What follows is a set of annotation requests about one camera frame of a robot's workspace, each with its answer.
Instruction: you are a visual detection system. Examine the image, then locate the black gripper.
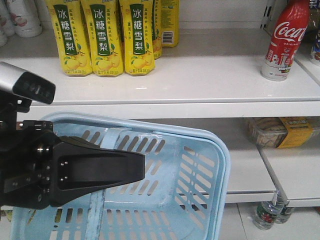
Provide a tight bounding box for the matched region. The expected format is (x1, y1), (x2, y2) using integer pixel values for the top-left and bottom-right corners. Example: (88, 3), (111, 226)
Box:
(0, 120), (145, 209)

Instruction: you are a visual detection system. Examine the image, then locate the light blue plastic basket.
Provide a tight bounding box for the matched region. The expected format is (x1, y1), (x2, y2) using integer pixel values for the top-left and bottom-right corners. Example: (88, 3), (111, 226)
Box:
(10, 112), (231, 240)

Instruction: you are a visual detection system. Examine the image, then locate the red coca-cola aluminium bottle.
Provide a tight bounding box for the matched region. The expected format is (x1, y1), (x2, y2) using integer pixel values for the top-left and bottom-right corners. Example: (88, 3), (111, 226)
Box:
(261, 0), (310, 81)

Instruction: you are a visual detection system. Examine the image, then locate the yellow pear drink bottle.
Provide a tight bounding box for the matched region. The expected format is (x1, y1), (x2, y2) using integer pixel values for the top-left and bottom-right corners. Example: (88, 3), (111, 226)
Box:
(119, 0), (156, 76)
(81, 0), (124, 77)
(45, 0), (93, 77)
(160, 0), (180, 48)

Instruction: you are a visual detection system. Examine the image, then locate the white shelf unit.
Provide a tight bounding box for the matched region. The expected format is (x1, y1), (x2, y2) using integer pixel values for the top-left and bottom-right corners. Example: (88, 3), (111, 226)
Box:
(0, 0), (320, 203)

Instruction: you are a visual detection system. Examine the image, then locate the white peach drink bottle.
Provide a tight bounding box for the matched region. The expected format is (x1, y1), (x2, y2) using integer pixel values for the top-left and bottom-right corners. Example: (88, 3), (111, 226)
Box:
(0, 0), (15, 47)
(5, 0), (42, 38)

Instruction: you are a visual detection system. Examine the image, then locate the clear water bottle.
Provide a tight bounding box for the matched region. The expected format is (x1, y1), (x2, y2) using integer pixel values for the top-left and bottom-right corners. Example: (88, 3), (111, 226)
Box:
(275, 200), (295, 224)
(253, 200), (285, 231)

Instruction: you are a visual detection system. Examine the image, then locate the biscuit box yellow label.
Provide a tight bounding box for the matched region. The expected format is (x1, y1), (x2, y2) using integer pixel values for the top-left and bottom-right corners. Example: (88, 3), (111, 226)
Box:
(246, 116), (320, 149)

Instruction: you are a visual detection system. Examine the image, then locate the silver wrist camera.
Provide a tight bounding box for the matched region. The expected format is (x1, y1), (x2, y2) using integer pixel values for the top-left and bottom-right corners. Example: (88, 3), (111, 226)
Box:
(0, 61), (56, 105)

